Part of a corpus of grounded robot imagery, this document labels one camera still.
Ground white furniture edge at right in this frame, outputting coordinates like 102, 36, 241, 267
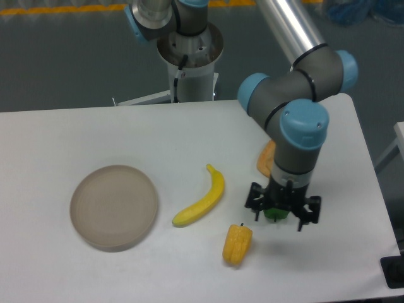
374, 121, 403, 174

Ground green toy pepper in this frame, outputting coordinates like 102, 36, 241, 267
263, 208, 290, 222

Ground yellow toy banana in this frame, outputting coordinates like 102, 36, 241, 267
172, 164, 225, 227

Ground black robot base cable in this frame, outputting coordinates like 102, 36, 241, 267
172, 54, 189, 104

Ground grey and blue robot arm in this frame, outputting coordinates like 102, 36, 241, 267
124, 1, 358, 225

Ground black device at table edge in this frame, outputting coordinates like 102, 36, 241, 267
380, 255, 403, 289

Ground blue plastic bags in background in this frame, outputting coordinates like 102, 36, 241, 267
322, 0, 403, 27

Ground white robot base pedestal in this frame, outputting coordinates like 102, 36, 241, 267
116, 22, 224, 106

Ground yellow toy pepper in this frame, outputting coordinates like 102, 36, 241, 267
222, 223, 253, 266

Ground beige round plate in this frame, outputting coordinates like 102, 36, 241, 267
69, 165, 158, 253

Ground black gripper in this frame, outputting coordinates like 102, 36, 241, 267
244, 178, 321, 232

